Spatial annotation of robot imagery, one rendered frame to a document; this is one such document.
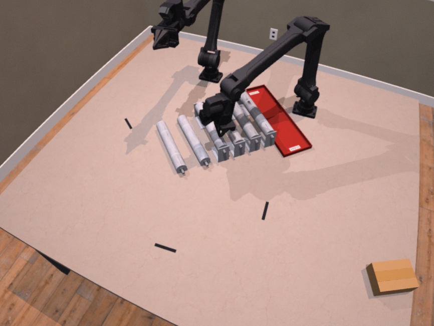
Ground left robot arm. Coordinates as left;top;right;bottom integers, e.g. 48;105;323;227
199;16;330;126

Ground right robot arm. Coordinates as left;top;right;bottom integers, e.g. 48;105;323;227
158;0;225;83

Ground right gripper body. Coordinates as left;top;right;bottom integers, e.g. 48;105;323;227
151;26;179;48

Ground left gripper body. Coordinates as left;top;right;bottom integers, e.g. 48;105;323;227
214;112;236;131

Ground brown cardboard box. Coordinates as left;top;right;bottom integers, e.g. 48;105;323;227
366;259;419;296

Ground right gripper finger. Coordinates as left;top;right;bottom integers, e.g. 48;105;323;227
152;30;162;47
153;30;169;50

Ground red scrap tray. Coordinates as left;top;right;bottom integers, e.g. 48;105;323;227
245;85;312;157

